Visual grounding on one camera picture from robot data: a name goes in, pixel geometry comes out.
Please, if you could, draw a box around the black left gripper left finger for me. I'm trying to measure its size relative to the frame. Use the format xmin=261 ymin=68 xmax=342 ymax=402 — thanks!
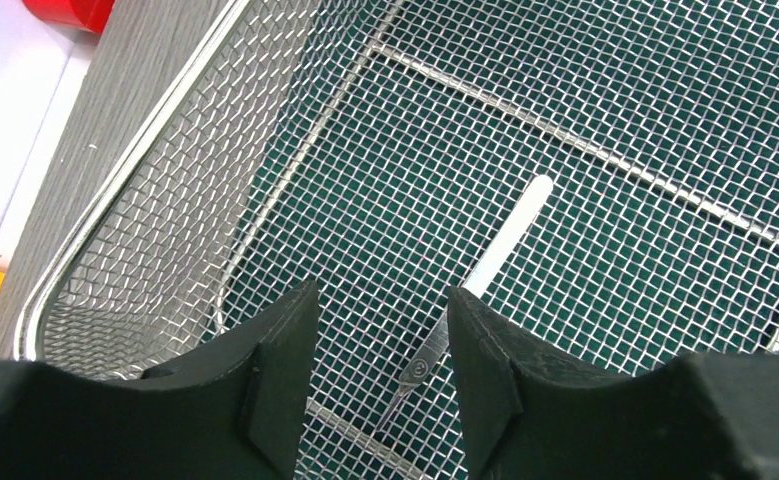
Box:
xmin=0 ymin=280 xmax=320 ymax=479

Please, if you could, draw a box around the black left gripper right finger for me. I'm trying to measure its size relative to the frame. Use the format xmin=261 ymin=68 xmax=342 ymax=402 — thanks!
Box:
xmin=447 ymin=287 xmax=779 ymax=479

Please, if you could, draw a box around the steel scalpel handle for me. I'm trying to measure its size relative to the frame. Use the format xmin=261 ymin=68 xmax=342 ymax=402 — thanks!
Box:
xmin=375 ymin=175 xmax=554 ymax=432

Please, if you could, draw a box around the metal mesh instrument tray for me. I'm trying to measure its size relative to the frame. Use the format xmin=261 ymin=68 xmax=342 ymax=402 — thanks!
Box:
xmin=13 ymin=1 xmax=779 ymax=479

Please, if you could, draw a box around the red toy block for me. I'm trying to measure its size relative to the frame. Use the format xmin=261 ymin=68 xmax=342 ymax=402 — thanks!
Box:
xmin=22 ymin=0 xmax=115 ymax=34

